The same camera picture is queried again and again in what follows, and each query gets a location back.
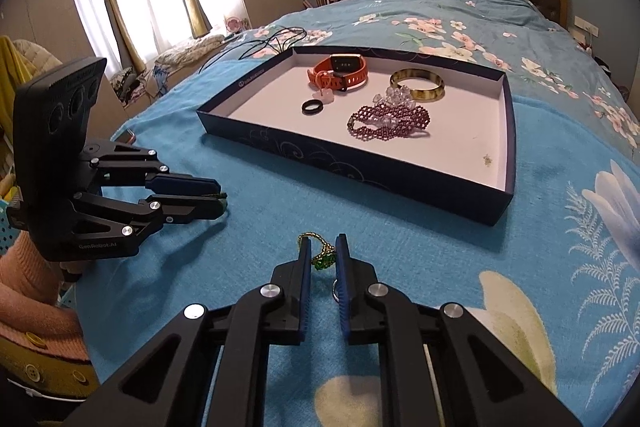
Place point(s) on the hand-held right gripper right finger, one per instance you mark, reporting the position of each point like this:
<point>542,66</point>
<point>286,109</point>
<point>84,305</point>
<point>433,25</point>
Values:
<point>341,287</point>

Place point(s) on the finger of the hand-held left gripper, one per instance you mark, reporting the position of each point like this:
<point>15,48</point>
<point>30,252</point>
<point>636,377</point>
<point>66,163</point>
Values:
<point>190,209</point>
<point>190,186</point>

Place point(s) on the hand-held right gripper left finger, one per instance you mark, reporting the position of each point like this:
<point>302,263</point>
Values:
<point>305,287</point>

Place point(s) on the green gem jewelry piece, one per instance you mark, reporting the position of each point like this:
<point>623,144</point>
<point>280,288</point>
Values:
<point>322,260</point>

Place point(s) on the dark blue cardboard box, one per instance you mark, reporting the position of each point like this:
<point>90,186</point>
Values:
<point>260,107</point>

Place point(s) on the pink clear charm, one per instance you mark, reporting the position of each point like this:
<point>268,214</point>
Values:
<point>327,97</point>

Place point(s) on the orange smartwatch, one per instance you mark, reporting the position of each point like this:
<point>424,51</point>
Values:
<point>325,77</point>

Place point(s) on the amber bangle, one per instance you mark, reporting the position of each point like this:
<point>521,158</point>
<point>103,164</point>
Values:
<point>425,94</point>

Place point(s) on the person's left forearm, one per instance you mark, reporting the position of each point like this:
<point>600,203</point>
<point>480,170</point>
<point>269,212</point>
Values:
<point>30,307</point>

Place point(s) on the beige quilted jacket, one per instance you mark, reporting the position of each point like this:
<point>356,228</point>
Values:
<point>37,59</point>

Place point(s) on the pile of mixed clothes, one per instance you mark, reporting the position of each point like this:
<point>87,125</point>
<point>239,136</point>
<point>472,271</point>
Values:
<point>127,84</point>

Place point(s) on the white quilt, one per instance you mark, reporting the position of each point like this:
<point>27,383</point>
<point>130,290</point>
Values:
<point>190,49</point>

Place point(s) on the pink desk fan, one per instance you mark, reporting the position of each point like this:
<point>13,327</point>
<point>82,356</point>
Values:
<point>234,24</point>

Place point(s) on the yellow buttoned garment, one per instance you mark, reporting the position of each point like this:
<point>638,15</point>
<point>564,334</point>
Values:
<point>45,372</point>

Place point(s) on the blue floral duvet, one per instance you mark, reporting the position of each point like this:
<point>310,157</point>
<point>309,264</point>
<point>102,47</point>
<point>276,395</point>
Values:
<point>400,2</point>

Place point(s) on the white wall socket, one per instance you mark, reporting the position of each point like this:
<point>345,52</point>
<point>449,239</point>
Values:
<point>585,24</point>

